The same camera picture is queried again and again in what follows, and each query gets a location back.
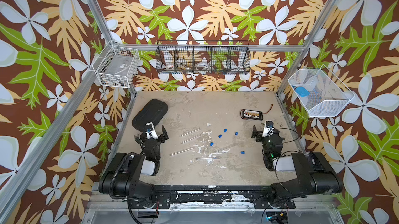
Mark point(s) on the black wire basket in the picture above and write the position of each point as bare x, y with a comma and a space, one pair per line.
191, 56

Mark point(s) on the white wire basket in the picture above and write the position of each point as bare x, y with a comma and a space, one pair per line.
116, 81

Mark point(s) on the clear test tube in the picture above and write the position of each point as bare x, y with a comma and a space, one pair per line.
182, 151
192, 138
207, 159
191, 132

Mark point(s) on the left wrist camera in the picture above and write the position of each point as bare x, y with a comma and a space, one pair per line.
150, 132

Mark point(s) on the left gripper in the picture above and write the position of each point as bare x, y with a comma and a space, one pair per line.
161, 139

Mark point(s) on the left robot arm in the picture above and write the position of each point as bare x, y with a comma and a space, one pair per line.
121, 180

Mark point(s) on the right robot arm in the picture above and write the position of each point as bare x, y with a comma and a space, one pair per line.
314, 174

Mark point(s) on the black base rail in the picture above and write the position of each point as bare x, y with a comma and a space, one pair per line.
259, 197

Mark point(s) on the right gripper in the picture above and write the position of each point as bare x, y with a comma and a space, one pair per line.
254, 132

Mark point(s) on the blue item in basket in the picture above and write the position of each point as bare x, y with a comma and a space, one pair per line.
301, 91

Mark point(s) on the white mesh basket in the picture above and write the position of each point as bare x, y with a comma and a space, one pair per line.
329, 96

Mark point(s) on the black tool case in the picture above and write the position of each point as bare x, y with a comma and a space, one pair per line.
153, 112

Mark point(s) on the clear plastic box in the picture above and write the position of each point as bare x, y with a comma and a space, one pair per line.
119, 65

